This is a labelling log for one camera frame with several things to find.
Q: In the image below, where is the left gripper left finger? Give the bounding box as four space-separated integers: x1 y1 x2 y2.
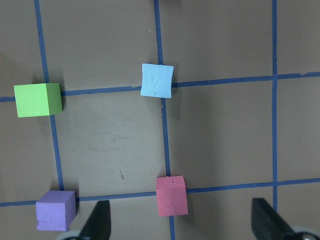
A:
78 200 111 240

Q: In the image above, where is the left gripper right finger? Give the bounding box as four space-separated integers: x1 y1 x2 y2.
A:
251 198 300 240

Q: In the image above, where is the light blue block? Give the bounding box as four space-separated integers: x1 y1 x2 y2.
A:
140 63 174 99

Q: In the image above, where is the purple block left side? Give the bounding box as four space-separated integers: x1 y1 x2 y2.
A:
35 190 76 232

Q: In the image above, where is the red block near left base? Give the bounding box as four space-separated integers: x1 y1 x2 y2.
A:
156 175 189 217

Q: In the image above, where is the green foam block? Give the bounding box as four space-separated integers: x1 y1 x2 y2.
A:
14 83 63 118

